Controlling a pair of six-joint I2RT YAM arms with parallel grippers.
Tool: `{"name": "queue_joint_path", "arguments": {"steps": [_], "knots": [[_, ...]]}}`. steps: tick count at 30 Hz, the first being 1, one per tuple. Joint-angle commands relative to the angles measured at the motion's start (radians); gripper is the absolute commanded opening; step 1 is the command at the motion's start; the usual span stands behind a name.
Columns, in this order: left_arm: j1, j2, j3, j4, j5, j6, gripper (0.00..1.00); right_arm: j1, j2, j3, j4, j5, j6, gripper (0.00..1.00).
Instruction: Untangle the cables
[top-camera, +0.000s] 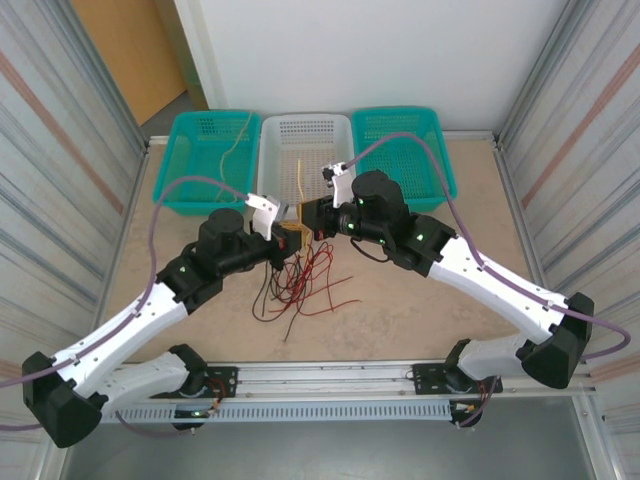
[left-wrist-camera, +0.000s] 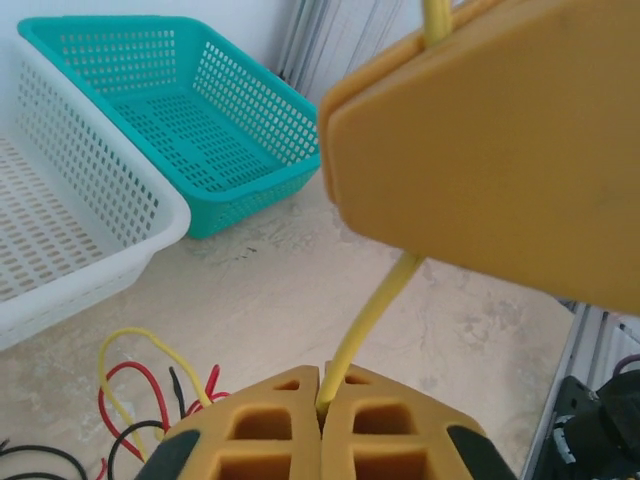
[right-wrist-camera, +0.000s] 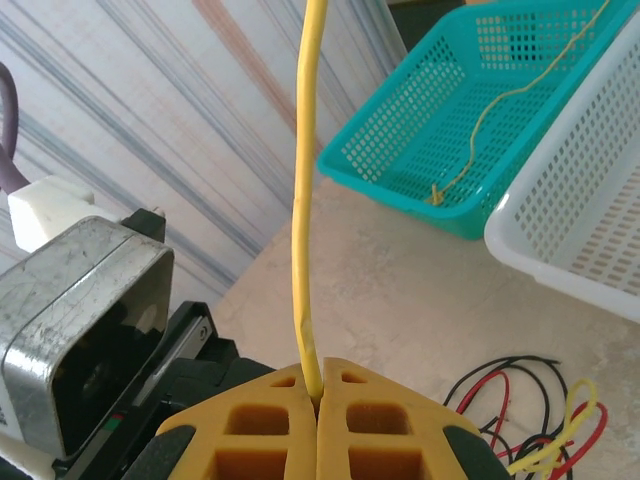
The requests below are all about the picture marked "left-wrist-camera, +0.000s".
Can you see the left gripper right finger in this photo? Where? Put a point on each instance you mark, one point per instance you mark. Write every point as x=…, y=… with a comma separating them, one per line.
x=390, y=450

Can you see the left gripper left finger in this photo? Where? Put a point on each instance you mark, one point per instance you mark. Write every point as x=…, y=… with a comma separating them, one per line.
x=260, y=450

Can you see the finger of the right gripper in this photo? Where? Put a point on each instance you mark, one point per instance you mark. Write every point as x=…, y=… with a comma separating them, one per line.
x=500, y=160
x=370, y=77

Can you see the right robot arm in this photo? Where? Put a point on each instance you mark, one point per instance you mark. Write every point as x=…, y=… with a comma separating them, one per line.
x=590, y=435

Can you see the teal plastic basket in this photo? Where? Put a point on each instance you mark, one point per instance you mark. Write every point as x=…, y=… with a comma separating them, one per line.
x=200, y=125

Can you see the white plastic basket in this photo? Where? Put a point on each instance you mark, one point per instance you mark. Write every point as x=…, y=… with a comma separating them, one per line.
x=75, y=225

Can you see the aluminium mounting rail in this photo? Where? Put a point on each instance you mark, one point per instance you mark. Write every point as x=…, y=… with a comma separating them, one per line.
x=560, y=375

